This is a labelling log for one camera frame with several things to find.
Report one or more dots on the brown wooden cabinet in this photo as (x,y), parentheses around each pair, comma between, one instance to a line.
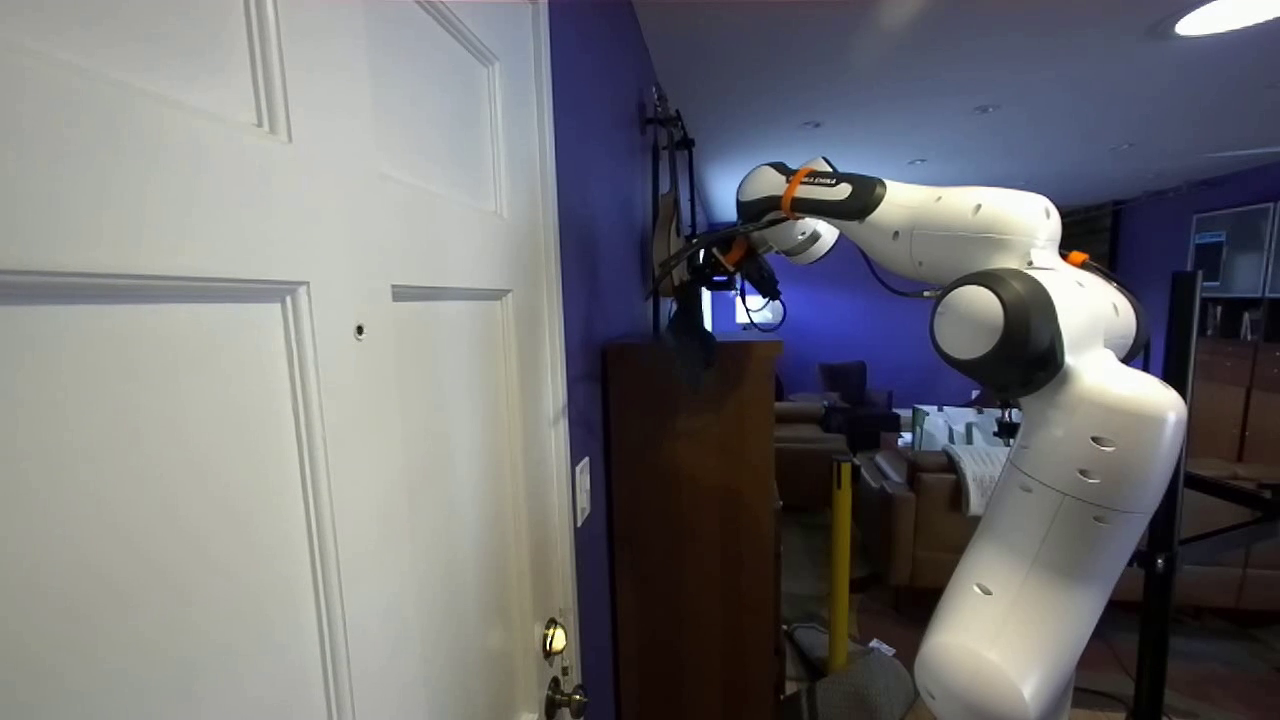
(694,532)

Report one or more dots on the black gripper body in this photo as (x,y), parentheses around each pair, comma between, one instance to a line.
(719,260)

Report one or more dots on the yellow pole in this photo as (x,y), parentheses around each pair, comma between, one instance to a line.
(842,565)

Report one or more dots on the upper brass door knob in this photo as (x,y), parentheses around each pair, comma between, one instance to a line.
(552,637)

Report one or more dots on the black wall rack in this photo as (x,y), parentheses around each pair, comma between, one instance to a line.
(670,201)

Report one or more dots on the lower brass door knob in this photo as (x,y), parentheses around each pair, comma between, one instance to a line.
(566,701)

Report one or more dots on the white panel door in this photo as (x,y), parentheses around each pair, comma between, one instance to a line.
(282,385)

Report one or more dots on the white light switch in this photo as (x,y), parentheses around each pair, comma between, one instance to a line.
(583,488)

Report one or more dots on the brass door knob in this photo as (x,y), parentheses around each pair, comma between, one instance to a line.
(552,637)
(566,701)

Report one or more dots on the ceiling light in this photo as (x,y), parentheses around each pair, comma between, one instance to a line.
(1213,17)

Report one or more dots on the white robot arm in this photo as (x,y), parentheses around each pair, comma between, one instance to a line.
(1099,438)

